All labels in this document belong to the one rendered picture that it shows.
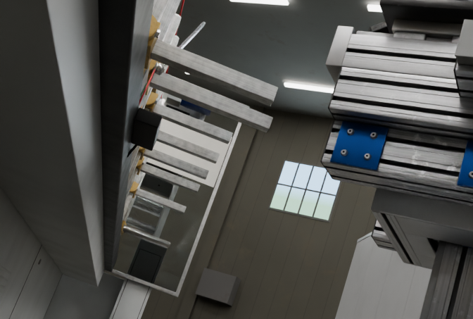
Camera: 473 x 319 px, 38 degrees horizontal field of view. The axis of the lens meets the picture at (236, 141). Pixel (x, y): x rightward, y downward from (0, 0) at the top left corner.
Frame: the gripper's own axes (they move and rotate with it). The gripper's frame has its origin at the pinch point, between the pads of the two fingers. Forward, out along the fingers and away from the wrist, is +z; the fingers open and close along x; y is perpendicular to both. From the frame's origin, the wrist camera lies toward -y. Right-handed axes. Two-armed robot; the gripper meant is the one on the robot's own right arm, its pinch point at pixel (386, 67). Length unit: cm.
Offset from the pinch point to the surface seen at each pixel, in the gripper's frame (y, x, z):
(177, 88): -22, -67, 48
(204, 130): -41, -20, 38
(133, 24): 15, -130, 69
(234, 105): -11, -60, 47
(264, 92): 6, -79, 51
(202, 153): -53, 2, 38
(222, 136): -37, -17, 38
